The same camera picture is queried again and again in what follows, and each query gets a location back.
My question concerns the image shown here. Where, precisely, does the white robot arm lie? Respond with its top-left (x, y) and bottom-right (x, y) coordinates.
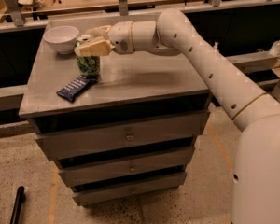
top-left (75, 8), bottom-right (280, 224)

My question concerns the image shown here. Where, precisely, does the grey drawer cabinet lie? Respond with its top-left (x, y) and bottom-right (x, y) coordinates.
top-left (19, 12), bottom-right (220, 207)

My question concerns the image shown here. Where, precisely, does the grey drawer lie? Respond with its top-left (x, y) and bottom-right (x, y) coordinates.
top-left (73, 172), bottom-right (187, 206)
top-left (59, 146), bottom-right (193, 187)
top-left (36, 110), bottom-right (209, 160)

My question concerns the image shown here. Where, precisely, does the green soda can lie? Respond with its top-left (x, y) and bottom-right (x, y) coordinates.
top-left (76, 35), bottom-right (100, 77)

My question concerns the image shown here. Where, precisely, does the dark blue rxbar wrapper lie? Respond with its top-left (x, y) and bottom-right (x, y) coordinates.
top-left (56, 76), bottom-right (97, 103)

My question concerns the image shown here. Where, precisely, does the black cylindrical post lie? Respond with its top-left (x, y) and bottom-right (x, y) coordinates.
top-left (10, 186), bottom-right (25, 224)

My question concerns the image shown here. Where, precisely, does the bottom grey drawer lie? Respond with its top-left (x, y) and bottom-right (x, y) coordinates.
top-left (73, 172), bottom-right (187, 206)

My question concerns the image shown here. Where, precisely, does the clear sanitizer pump bottle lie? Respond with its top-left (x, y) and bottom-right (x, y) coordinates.
top-left (269, 39), bottom-right (280, 57)

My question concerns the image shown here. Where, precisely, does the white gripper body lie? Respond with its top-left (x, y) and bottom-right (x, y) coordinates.
top-left (108, 21), bottom-right (134, 54)

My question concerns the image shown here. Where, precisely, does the white ceramic bowl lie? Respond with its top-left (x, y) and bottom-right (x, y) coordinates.
top-left (43, 26), bottom-right (79, 54)

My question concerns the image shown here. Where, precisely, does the middle grey drawer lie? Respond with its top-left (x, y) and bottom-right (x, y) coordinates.
top-left (59, 146), bottom-right (193, 187)

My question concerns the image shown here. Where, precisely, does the top grey drawer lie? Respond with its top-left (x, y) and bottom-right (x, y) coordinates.
top-left (36, 110), bottom-right (209, 160)

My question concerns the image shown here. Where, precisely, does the metal railing frame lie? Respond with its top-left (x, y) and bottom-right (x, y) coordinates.
top-left (0, 0), bottom-right (280, 114)

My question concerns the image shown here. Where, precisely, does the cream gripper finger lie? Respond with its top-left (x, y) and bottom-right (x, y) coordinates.
top-left (85, 25), bottom-right (111, 39)
top-left (74, 37), bottom-right (114, 57)

